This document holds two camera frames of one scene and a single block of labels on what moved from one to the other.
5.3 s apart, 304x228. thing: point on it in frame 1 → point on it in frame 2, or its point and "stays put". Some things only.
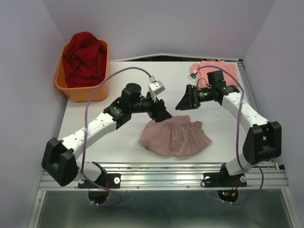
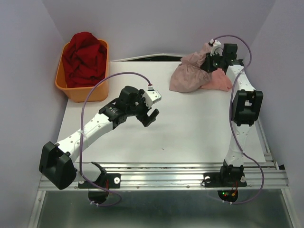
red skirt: [84, 60] stays put
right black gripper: [190, 100] → [206, 65]
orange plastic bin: [82, 94] stays put
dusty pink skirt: [175, 136] → [187, 76]
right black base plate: [223, 179] stays put
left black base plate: [109, 180] stays put
